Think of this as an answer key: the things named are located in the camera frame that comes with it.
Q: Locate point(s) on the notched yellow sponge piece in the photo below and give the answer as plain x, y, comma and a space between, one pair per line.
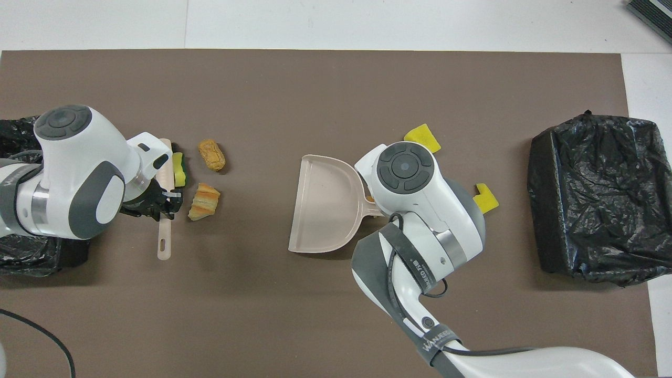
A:
487, 198

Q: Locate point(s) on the brown table mat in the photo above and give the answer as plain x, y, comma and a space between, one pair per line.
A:
315, 315

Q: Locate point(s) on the dark ribbed panel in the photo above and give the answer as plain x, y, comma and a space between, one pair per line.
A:
653, 16

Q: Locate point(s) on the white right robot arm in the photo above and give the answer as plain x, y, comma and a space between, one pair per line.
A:
420, 210

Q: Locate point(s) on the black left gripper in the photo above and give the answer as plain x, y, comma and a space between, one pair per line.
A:
142, 203

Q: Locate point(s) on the black bag lined bin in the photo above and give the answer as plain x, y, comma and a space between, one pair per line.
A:
21, 257
598, 199

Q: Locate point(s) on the brown bread roll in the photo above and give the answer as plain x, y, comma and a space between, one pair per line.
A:
211, 155

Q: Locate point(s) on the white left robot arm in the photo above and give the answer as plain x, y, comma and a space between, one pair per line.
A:
79, 173

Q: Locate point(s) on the beige hand brush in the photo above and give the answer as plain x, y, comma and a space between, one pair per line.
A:
164, 236

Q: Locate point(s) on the beige plastic dustpan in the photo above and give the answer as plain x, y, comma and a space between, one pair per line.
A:
320, 205

